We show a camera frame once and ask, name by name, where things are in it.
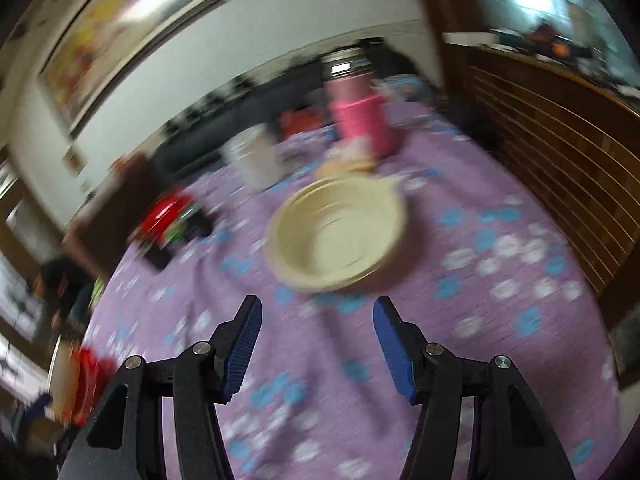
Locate framed wall painting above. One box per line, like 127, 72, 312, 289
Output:
37, 0, 226, 138

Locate black sofa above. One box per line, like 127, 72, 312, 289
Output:
150, 37, 436, 176

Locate clear plastic container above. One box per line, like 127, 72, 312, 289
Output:
220, 124, 291, 190

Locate pale plate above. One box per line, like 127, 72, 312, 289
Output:
47, 335, 81, 416

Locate wooden door frame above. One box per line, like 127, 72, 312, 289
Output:
405, 0, 471, 91

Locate red bag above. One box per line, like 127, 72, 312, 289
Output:
280, 107, 331, 136

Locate small dish with food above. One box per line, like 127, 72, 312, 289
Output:
317, 142, 378, 178

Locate wooden slatted cabinet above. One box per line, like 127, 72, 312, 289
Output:
442, 32, 640, 331

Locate clear plastic bags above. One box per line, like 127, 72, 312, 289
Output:
370, 75, 433, 106

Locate brown wooden chair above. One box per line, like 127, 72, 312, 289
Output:
62, 155, 161, 281

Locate purple floral tablecloth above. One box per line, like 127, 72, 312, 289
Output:
82, 77, 623, 480

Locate beige wall plate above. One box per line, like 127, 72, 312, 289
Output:
64, 145, 86, 177

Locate pink thermos flask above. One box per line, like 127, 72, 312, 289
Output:
320, 46, 396, 158

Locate flat white box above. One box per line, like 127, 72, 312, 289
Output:
442, 31, 493, 46

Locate red plate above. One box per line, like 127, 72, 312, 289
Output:
72, 347, 118, 428
137, 192, 193, 238

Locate pile of cabinet clutter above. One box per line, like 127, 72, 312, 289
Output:
490, 20, 640, 106

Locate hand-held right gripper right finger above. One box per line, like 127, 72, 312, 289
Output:
372, 296, 576, 480

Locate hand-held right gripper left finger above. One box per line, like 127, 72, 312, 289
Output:
60, 295, 263, 480

